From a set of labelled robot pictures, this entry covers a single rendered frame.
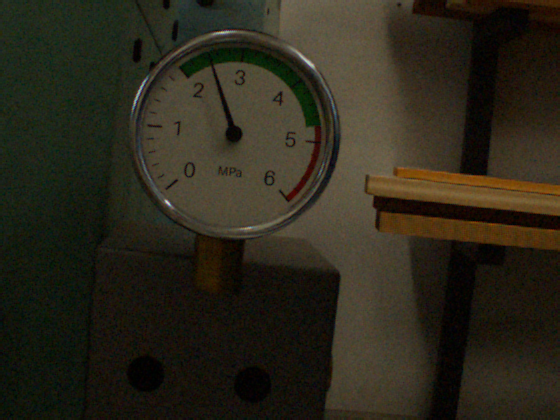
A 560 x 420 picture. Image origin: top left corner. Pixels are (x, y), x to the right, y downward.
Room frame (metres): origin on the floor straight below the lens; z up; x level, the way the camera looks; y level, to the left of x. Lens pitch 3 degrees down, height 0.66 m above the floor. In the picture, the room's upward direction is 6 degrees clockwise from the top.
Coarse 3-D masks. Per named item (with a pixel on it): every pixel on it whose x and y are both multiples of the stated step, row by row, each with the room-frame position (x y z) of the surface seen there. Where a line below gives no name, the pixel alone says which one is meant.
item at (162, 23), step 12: (144, 0) 0.50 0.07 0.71; (156, 0) 0.60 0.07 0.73; (168, 0) 0.68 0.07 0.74; (144, 12) 0.53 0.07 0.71; (156, 12) 0.62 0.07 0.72; (168, 12) 0.79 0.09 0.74; (156, 24) 0.63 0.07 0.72; (168, 24) 0.81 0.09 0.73; (156, 36) 0.67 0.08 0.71; (168, 36) 0.84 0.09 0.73; (168, 48) 0.87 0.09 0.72
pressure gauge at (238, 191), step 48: (192, 48) 0.34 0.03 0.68; (240, 48) 0.35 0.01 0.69; (288, 48) 0.34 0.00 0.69; (144, 96) 0.34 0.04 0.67; (192, 96) 0.34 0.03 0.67; (240, 96) 0.35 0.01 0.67; (288, 96) 0.35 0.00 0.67; (144, 144) 0.34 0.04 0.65; (192, 144) 0.34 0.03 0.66; (240, 144) 0.35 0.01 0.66; (288, 144) 0.35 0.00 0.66; (336, 144) 0.34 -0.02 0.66; (192, 192) 0.34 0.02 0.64; (240, 192) 0.35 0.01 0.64; (288, 192) 0.35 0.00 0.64; (240, 240) 0.34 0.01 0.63; (240, 288) 0.37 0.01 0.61
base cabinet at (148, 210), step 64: (0, 0) 0.40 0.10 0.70; (64, 0) 0.40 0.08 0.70; (128, 0) 0.41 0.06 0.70; (0, 64) 0.40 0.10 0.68; (64, 64) 0.40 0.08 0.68; (128, 64) 0.44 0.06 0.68; (0, 128) 0.40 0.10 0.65; (64, 128) 0.40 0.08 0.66; (0, 192) 0.40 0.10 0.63; (64, 192) 0.40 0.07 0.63; (128, 192) 0.54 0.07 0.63; (0, 256) 0.40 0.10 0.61; (64, 256) 0.40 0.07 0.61; (0, 320) 0.40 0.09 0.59; (64, 320) 0.40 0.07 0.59; (0, 384) 0.40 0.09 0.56; (64, 384) 0.40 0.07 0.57
